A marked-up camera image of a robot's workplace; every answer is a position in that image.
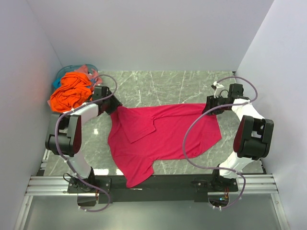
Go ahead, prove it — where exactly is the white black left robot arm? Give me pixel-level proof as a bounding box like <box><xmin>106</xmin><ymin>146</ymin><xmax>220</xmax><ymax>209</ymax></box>
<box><xmin>45</xmin><ymin>85</ymin><xmax>122</xmax><ymax>193</ymax></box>

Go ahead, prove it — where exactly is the pink t shirt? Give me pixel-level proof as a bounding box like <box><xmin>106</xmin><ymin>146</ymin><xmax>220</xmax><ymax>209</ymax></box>
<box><xmin>74</xmin><ymin>64</ymin><xmax>103</xmax><ymax>87</ymax></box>

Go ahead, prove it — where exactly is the red t shirt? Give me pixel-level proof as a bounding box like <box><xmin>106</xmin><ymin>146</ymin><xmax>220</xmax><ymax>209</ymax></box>
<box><xmin>107</xmin><ymin>103</ymin><xmax>222</xmax><ymax>188</ymax></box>

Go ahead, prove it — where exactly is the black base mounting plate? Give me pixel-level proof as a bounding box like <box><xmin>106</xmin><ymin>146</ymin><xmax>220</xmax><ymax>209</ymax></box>
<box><xmin>78</xmin><ymin>174</ymin><xmax>236</xmax><ymax>207</ymax></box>

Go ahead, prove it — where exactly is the blue garment in basket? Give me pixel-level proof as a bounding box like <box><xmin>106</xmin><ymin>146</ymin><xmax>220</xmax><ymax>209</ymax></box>
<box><xmin>52</xmin><ymin>78</ymin><xmax>61</xmax><ymax>89</ymax></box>

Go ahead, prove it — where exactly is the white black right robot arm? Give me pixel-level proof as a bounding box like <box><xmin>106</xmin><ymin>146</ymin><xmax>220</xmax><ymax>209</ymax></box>
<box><xmin>203</xmin><ymin>82</ymin><xmax>274</xmax><ymax>191</ymax></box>

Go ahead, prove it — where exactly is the aluminium frame rail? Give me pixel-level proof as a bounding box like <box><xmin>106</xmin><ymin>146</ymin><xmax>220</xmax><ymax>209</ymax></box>
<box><xmin>25</xmin><ymin>174</ymin><xmax>279</xmax><ymax>196</ymax></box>

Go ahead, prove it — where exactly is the orange t shirt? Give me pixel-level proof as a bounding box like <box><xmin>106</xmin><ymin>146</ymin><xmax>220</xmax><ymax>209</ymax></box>
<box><xmin>49</xmin><ymin>72</ymin><xmax>94</xmax><ymax>113</ymax></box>

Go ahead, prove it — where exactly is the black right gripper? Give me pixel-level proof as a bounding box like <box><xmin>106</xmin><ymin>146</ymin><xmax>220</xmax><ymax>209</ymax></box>
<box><xmin>201</xmin><ymin>94</ymin><xmax>230</xmax><ymax>116</ymax></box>

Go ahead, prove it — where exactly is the teal plastic laundry basket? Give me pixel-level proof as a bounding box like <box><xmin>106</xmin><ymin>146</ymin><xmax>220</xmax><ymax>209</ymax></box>
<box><xmin>52</xmin><ymin>63</ymin><xmax>99</xmax><ymax>115</ymax></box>

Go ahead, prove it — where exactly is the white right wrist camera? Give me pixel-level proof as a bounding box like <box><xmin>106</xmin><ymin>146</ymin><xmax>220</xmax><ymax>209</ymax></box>
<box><xmin>211</xmin><ymin>81</ymin><xmax>225</xmax><ymax>98</ymax></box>

